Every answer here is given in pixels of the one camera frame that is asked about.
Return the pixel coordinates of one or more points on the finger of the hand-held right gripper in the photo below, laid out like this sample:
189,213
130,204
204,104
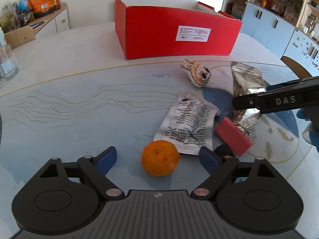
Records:
274,102
299,83

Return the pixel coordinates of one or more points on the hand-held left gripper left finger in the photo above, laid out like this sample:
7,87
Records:
106,160

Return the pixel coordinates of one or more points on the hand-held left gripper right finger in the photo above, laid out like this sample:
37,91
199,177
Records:
209,160

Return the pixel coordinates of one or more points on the small red box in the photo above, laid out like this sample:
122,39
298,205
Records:
233,135

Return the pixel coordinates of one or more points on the silver foil snack packet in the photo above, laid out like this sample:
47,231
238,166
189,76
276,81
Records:
245,79

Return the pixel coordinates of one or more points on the white printed sachet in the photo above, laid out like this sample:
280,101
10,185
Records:
179,129

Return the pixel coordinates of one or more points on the orange mandarin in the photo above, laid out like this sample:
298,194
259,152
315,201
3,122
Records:
160,158

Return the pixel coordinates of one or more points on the beige plush toy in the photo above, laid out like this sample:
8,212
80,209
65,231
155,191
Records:
198,73

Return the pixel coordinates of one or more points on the red cardboard box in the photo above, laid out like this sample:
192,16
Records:
154,34

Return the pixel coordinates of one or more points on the white marble desktop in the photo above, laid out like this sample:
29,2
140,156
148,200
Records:
74,47

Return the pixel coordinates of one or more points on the brown wooden chair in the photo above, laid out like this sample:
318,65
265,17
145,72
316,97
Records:
296,67

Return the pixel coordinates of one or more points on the brown cardboard carton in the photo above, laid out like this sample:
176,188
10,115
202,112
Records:
238,10

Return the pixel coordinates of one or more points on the clear glass jar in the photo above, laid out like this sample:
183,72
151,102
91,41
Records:
8,63

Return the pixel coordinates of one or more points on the white sideboard cabinet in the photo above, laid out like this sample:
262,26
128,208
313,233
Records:
59,20

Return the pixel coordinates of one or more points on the dark glass jar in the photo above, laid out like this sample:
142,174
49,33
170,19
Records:
25,17

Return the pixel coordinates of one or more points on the red sauce jar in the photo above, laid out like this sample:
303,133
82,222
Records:
56,1

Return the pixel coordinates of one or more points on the glass fish tank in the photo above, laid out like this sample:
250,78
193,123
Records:
7,20

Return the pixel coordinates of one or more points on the small blue globe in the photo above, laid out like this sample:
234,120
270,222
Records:
24,3

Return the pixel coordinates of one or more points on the pale blue wall cabinet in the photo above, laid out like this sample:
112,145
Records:
271,22

